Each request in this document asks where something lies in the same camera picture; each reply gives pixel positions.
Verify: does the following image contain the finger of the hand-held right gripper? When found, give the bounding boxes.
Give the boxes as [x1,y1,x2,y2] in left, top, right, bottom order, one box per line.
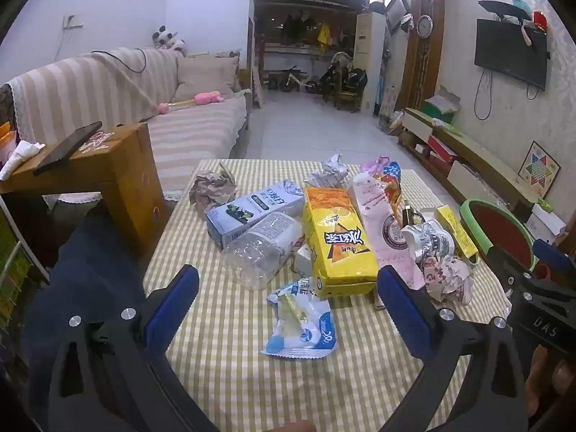
[532,238,576,280]
[490,245,547,289]

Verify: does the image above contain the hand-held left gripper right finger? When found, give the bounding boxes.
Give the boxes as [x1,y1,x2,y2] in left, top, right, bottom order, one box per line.
[375,265,529,432]

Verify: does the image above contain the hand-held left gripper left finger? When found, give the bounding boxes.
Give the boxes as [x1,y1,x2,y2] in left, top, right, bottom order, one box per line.
[47,265,201,432]

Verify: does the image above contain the red bin with green rim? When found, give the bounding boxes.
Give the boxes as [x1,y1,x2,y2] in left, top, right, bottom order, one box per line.
[459,198,538,273]

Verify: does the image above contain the small yellow box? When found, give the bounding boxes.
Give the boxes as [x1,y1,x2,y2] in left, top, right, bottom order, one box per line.
[434,204,480,264]

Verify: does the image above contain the floral print paper cup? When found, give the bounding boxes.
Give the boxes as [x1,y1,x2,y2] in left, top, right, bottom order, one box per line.
[400,218,456,264]

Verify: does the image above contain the pink white packet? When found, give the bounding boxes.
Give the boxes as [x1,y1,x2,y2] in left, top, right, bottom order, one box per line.
[350,172,426,291]

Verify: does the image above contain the blue white snack wrapper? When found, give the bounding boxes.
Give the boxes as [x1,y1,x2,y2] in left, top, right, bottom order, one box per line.
[261,276,338,360]

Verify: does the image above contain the yellow snack box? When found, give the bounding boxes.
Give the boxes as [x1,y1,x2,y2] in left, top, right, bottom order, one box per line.
[302,185,379,298]

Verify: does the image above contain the brown gold foil packet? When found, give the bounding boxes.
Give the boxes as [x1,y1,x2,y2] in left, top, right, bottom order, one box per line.
[400,198,426,228]

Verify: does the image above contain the clear plastic bottle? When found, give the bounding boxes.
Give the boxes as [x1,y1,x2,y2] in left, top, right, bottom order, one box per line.
[220,211,307,291]

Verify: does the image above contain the small white box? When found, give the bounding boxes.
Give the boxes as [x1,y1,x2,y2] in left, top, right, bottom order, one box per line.
[293,245,316,280]

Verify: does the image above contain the blue white milk carton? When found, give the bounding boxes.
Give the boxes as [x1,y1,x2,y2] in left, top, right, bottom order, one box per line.
[206,180,306,250]

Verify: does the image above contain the brown paper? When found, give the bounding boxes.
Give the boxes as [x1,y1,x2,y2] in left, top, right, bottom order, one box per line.
[189,164,238,210]

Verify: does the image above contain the orange colourful snack bag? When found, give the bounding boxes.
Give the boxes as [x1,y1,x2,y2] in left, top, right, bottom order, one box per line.
[360,155,403,217]

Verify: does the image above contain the person's right hand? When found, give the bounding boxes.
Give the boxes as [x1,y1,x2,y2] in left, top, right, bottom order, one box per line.
[524,344,576,419]

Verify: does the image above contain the person's left hand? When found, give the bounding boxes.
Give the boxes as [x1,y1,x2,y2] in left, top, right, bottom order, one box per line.
[263,419,316,432]

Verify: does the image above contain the white cardboard box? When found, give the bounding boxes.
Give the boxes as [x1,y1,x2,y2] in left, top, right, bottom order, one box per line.
[524,203,567,246]

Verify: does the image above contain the yellow checked tablecloth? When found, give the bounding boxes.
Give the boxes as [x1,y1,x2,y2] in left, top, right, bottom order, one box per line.
[141,158,514,432]

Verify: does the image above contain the star checkers board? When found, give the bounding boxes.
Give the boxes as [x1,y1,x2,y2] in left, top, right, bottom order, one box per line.
[517,141,562,199]

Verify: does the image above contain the long wooden television cabinet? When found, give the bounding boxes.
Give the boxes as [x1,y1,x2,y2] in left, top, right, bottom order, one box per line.
[398,107,541,212]

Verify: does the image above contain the red flat box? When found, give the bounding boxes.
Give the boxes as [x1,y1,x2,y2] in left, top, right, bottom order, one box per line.
[427,135,460,165]

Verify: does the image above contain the wooden side table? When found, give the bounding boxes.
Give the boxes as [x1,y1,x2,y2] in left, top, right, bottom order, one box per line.
[0,121,168,262]

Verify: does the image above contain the metal rack with green items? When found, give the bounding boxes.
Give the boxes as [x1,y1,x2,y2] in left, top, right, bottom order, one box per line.
[0,198,50,361]

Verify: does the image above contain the green box with white papers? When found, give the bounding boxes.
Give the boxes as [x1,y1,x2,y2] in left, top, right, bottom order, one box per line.
[420,85,462,124]

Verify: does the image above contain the red white stickers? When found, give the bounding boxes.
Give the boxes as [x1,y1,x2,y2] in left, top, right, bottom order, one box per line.
[77,130,115,151]

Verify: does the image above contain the black phone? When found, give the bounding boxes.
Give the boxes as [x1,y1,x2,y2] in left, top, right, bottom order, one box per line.
[33,121,103,176]

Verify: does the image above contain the pink toy wand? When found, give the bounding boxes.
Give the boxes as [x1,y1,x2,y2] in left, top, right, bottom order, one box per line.
[157,92,226,114]

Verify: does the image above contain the colourful hanging chart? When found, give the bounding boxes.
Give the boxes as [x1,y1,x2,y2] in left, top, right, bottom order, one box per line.
[375,49,397,118]

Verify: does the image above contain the white cloth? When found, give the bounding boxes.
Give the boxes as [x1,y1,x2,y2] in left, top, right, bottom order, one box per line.
[0,140,46,181]

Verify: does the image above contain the striped beige sofa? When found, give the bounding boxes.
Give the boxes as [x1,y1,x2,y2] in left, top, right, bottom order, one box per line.
[0,47,250,203]

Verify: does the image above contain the wooden chair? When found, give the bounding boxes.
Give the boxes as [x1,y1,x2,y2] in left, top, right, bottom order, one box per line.
[335,76,365,113]

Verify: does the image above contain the beige cushion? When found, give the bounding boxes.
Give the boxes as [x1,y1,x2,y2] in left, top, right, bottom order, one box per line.
[173,56,241,104]

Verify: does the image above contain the pink white foam mat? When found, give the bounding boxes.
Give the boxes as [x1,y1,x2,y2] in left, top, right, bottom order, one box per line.
[249,65,266,109]

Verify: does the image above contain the orange box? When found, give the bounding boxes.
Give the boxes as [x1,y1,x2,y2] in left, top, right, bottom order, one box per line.
[0,122,16,163]

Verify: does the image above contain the black hat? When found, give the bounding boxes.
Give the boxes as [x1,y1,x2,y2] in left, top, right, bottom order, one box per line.
[478,0,532,21]

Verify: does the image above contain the white standing air conditioner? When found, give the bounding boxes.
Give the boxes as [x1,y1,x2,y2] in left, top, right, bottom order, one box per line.
[353,13,388,111]

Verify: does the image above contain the white balance bike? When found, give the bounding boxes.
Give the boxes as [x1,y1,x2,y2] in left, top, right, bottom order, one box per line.
[270,65,320,94]

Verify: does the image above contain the black white plush toy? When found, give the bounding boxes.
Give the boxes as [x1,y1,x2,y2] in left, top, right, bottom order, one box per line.
[150,26,187,57]

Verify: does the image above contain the tilted framed pictures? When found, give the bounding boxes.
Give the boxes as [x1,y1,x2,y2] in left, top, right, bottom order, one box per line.
[382,0,412,34]

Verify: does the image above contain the yellow garment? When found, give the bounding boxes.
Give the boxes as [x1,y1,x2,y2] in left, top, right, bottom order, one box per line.
[317,22,334,52]

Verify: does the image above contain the dark hanging clothes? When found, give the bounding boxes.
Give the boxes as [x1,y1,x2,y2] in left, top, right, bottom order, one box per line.
[281,9,318,43]

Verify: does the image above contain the long black television cable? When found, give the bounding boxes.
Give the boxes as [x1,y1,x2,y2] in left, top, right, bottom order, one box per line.
[476,69,493,121]

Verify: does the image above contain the black wall television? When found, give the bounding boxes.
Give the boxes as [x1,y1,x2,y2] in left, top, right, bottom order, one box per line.
[474,18,550,91]

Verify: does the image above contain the white wall socket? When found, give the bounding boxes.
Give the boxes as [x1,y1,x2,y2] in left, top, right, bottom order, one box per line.
[56,14,84,55]

